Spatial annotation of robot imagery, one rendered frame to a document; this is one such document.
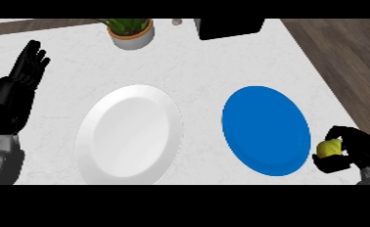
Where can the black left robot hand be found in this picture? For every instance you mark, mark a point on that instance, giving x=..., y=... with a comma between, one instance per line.
x=20, y=87

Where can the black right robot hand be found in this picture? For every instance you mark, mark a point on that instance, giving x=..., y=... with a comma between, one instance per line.
x=350, y=149

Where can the yellow-green pear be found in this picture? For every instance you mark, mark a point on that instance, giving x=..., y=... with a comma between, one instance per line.
x=329, y=148

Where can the white oval plate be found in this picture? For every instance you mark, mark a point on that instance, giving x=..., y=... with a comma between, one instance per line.
x=129, y=135

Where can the small beige shaker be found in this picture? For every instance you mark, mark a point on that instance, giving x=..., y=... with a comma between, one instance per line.
x=177, y=22

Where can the black appliance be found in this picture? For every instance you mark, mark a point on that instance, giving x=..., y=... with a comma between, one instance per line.
x=230, y=28

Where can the potted green plant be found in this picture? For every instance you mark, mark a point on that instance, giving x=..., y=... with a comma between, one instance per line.
x=131, y=32

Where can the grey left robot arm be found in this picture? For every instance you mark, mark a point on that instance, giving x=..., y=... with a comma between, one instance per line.
x=9, y=159

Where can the blue oval plate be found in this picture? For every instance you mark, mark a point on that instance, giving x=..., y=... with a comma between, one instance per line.
x=265, y=130

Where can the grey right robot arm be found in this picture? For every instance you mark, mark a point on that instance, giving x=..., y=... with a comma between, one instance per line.
x=365, y=175

